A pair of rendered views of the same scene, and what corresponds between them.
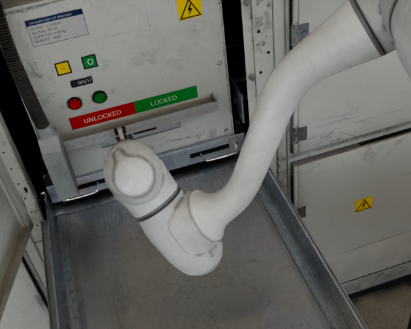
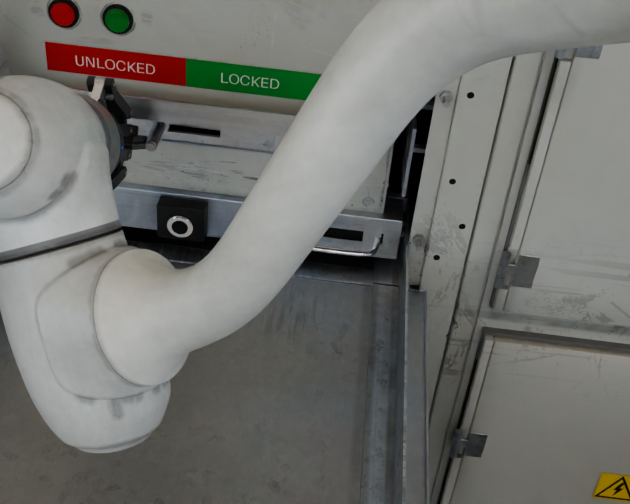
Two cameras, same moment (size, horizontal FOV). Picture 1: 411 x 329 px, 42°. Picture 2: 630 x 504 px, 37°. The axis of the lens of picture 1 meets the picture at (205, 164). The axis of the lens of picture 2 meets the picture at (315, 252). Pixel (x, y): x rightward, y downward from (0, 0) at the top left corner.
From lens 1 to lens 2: 0.40 m
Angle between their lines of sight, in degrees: 10
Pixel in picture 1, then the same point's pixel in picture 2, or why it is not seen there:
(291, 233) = (389, 465)
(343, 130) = (621, 302)
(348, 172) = (605, 403)
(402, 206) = not seen: outside the picture
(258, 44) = not seen: hidden behind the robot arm
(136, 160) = (1, 105)
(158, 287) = (48, 450)
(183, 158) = not seen: hidden behind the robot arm
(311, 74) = (465, 22)
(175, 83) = (283, 51)
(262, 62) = (480, 74)
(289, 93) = (398, 58)
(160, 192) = (49, 214)
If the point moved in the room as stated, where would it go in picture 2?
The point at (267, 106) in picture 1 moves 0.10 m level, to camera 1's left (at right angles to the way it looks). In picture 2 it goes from (335, 78) to (175, 44)
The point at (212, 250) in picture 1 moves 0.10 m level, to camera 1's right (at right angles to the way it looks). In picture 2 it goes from (123, 402) to (251, 439)
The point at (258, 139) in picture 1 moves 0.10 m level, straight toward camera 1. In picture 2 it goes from (291, 161) to (212, 248)
